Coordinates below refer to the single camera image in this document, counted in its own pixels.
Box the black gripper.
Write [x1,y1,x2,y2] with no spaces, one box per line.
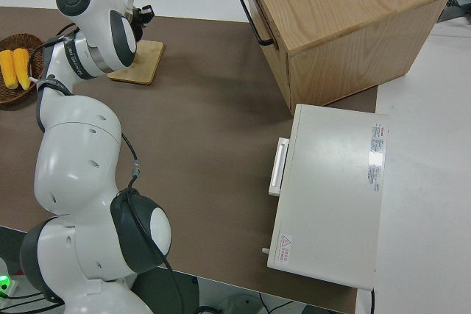
[128,4,155,43]

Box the wooden mug tree stand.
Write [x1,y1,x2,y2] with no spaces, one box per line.
[87,0,166,86]

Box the brown wicker basket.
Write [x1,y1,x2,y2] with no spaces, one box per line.
[0,33,46,105]

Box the brown table mat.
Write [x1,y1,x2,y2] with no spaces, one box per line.
[0,5,379,314]

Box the yellow corn cob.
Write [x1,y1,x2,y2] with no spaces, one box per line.
[13,47,32,90]
[0,49,18,90]

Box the white toaster oven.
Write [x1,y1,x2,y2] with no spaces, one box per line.
[263,103,390,290]

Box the black cabinet handle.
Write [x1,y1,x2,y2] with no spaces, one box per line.
[238,0,275,46]

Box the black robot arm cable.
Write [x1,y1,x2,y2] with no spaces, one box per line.
[27,23,185,314]

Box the white oven door handle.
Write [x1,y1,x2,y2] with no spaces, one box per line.
[267,137,291,197]

